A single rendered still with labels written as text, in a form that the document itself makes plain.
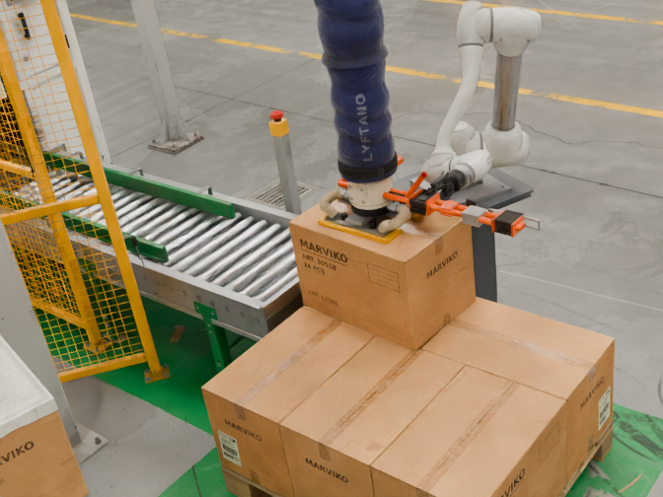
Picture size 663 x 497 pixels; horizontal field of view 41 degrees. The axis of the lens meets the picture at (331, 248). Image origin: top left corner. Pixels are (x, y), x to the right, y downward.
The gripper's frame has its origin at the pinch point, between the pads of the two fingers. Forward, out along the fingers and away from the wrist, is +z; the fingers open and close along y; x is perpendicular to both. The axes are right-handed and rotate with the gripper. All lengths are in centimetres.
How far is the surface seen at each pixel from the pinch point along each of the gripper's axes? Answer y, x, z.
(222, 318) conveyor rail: 61, 91, 33
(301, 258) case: 29, 52, 17
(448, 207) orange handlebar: -1.4, -10.7, 2.5
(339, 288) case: 37, 32, 19
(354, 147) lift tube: -22.1, 23.2, 9.7
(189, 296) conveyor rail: 56, 110, 33
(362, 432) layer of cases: 54, -13, 67
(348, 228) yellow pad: 11.0, 28.2, 13.3
